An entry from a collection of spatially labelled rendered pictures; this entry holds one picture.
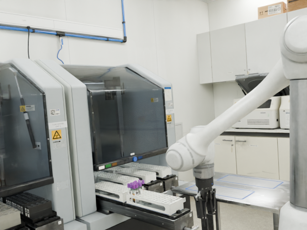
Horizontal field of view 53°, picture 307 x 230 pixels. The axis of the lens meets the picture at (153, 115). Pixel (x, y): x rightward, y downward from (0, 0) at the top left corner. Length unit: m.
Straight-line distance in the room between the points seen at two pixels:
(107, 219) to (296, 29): 1.30
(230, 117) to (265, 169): 2.69
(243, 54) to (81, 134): 2.82
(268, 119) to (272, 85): 2.51
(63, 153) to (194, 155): 0.76
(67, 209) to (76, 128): 0.41
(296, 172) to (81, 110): 1.11
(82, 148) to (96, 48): 1.67
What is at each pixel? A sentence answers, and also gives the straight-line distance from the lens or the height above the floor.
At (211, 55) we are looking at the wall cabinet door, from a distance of 4.31.
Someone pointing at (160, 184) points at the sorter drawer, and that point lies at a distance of 1.98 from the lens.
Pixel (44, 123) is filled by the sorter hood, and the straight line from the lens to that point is 1.55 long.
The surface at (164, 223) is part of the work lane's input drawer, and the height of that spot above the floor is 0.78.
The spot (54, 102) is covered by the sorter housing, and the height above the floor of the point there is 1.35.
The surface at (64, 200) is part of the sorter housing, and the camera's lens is 1.66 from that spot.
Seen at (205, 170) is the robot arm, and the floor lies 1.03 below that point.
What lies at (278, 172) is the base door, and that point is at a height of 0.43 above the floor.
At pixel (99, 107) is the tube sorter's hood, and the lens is 1.72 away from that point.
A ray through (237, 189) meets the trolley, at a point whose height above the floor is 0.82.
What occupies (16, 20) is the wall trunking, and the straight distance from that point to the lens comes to 2.77.
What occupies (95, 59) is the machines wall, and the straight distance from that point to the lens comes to 3.14.
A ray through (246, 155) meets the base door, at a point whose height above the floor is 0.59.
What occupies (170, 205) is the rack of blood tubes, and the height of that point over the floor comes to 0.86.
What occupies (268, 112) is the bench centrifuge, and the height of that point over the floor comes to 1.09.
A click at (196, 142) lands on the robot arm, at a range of 1.09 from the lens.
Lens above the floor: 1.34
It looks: 3 degrees down
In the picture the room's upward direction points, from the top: 4 degrees counter-clockwise
